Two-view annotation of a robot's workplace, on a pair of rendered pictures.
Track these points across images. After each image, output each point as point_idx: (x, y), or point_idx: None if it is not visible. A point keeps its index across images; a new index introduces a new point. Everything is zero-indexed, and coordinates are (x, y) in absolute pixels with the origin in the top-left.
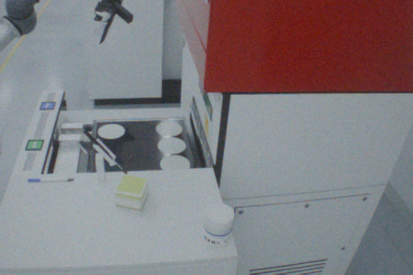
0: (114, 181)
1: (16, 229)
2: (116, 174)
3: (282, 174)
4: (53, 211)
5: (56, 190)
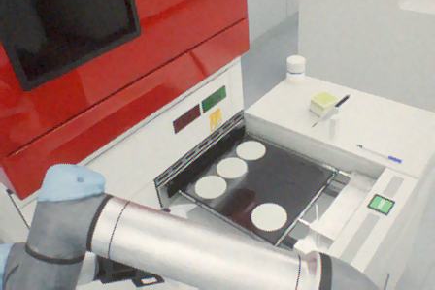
0: (323, 132)
1: (421, 130)
2: (317, 136)
3: None
4: (386, 130)
5: (377, 145)
